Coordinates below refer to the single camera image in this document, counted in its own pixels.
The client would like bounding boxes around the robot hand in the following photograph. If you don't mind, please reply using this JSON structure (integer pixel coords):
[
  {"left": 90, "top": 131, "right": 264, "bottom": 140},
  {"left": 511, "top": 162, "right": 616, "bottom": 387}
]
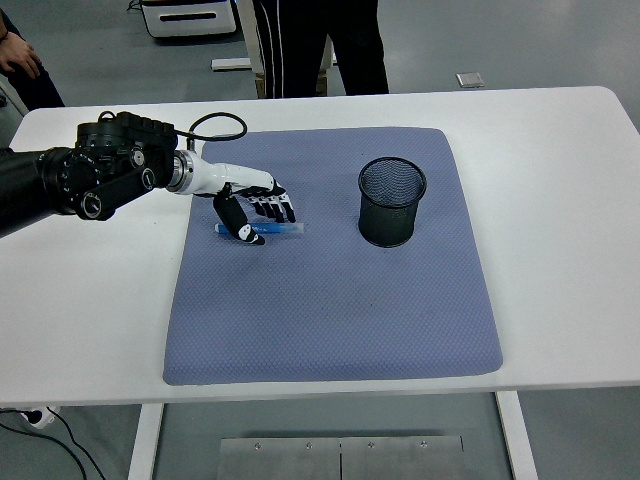
[{"left": 191, "top": 159, "right": 298, "bottom": 247}]

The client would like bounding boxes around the blue marker with clear cap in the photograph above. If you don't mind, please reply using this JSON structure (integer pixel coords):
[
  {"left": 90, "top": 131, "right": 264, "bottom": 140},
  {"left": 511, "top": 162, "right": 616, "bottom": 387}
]
[{"left": 214, "top": 221, "right": 307, "bottom": 237}]

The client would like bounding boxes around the black mesh pen holder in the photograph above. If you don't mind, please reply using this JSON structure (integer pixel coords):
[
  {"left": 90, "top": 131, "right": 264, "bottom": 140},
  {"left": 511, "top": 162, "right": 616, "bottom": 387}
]
[{"left": 357, "top": 156, "right": 429, "bottom": 249}]

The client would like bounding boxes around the person's hand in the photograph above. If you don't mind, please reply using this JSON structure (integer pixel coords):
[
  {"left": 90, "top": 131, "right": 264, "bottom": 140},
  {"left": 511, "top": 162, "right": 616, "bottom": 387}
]
[{"left": 0, "top": 37, "right": 44, "bottom": 79}]

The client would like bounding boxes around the white appliance with black slot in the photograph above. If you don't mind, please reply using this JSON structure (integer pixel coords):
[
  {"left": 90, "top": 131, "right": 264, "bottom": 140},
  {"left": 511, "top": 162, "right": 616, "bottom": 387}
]
[{"left": 138, "top": 0, "right": 238, "bottom": 41}]

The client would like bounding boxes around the blue-grey quilted mat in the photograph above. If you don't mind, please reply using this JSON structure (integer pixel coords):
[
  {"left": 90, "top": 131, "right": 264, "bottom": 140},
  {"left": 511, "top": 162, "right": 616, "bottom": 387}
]
[{"left": 163, "top": 127, "right": 505, "bottom": 386}]

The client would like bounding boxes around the white table leg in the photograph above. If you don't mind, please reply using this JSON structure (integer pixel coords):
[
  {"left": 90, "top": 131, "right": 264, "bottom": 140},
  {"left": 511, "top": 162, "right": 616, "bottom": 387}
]
[
  {"left": 127, "top": 402, "right": 165, "bottom": 480},
  {"left": 494, "top": 391, "right": 539, "bottom": 480}
]

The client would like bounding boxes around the grey metal plate with screws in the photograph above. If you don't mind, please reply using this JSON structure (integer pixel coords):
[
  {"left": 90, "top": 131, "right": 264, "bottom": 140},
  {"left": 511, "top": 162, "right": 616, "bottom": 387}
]
[{"left": 218, "top": 435, "right": 465, "bottom": 480}]

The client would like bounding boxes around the white power strip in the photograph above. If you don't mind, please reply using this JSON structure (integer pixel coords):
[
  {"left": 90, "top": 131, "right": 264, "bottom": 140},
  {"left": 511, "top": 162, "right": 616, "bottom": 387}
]
[{"left": 20, "top": 405, "right": 61, "bottom": 430}]

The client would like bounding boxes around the black floor cable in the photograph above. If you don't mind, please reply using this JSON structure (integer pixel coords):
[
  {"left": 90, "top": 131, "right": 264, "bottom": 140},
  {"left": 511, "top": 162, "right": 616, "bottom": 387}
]
[{"left": 0, "top": 407, "right": 107, "bottom": 480}]

